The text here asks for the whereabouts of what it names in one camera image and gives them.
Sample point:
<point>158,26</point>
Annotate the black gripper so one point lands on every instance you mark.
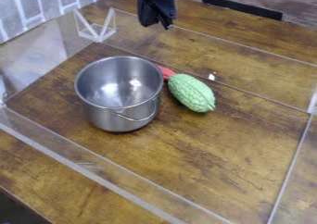
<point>154,11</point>

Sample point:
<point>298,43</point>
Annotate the pink spoon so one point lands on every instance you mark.
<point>166,72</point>

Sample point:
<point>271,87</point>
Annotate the stainless steel pot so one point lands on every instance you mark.
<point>119,91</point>

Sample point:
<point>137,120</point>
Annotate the green bitter gourd toy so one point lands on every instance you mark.
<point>191,93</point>

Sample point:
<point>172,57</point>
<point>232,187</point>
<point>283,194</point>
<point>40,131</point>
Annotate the black wall strip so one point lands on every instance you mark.
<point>254,10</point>

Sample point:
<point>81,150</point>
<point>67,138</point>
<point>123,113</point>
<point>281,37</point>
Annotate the clear acrylic corner bracket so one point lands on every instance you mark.
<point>92,31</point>

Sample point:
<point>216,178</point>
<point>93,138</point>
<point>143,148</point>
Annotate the clear acrylic enclosure wall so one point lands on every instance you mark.
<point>232,166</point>

